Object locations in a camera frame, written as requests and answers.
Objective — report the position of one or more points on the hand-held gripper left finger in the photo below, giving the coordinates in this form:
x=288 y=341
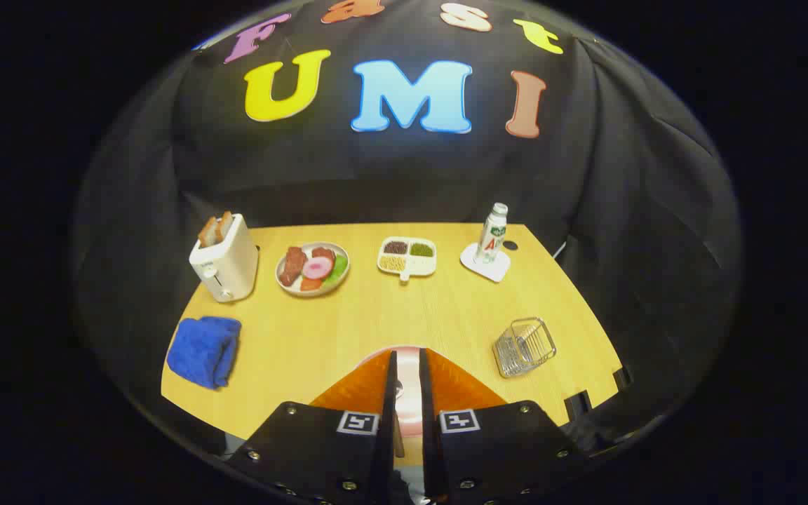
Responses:
x=388 y=393

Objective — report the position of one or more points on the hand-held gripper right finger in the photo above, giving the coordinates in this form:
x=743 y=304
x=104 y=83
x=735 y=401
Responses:
x=426 y=393

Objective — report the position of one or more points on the pink round plate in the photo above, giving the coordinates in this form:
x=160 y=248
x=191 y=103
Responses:
x=409 y=393

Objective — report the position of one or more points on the white divided tray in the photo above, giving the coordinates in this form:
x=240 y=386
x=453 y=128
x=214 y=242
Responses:
x=419 y=264

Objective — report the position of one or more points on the pile of yellow beans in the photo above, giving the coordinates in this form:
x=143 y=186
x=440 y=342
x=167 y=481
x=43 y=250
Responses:
x=393 y=263

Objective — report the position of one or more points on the green lettuce leaf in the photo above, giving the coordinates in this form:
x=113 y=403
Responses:
x=337 y=270

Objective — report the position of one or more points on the orange carrot slice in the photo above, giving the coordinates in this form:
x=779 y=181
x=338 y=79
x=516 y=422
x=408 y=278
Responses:
x=310 y=285

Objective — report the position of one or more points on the white square coaster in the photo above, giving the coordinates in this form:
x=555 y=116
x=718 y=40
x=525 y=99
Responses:
x=495 y=271

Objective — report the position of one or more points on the grey round food plate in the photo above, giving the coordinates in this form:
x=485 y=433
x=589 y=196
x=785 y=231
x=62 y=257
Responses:
x=290 y=289

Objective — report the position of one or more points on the pile of green beans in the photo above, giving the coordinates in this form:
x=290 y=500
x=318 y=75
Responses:
x=421 y=250

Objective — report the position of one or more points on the pink ham slice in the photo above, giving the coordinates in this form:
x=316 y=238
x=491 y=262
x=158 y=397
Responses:
x=318 y=268

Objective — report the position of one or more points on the pile of dark beans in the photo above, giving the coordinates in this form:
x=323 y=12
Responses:
x=395 y=247

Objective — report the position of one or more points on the black table clamp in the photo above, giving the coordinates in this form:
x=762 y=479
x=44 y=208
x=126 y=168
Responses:
x=578 y=405
x=622 y=377

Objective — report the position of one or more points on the brown meat piece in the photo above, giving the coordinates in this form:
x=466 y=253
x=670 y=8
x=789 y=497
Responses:
x=292 y=265
x=323 y=253

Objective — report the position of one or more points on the white drink bottle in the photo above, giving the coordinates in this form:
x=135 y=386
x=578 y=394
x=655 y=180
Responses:
x=492 y=235

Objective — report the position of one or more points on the blue folded cloth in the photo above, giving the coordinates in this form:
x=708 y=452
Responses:
x=202 y=351

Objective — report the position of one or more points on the white toaster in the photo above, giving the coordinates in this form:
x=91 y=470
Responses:
x=229 y=270

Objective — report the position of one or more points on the toast slice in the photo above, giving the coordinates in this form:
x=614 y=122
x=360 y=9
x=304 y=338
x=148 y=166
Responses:
x=224 y=226
x=207 y=232

